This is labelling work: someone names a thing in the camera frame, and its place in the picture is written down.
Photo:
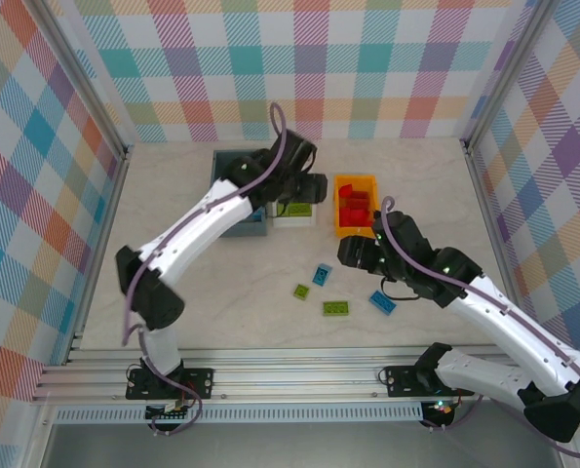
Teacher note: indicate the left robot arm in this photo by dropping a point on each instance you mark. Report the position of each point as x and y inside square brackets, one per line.
[202, 219]

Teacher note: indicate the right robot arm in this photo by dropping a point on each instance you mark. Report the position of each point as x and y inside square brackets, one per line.
[504, 322]

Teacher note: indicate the long green lego brick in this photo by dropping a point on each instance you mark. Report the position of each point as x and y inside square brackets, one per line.
[300, 209]
[336, 308]

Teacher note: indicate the long blue lego brick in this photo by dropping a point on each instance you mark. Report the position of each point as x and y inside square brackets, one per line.
[382, 302]

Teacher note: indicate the white plastic bin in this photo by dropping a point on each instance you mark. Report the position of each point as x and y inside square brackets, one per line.
[294, 222]

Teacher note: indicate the orange plastic bin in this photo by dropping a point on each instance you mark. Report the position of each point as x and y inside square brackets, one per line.
[340, 229]

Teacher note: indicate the grey plastic bin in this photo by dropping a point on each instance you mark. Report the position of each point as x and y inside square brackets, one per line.
[243, 230]

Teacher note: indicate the small green lego brick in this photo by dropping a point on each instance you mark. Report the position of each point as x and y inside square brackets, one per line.
[301, 291]

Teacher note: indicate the small circuit board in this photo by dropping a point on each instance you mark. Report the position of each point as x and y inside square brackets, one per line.
[165, 413]
[443, 407]

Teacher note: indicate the aluminium side rail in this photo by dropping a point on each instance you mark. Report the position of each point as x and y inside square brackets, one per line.
[99, 244]
[489, 219]

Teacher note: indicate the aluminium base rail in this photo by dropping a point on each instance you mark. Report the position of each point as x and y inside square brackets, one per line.
[294, 375]

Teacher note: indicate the aluminium frame post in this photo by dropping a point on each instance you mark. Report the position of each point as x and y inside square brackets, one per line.
[92, 80]
[505, 73]

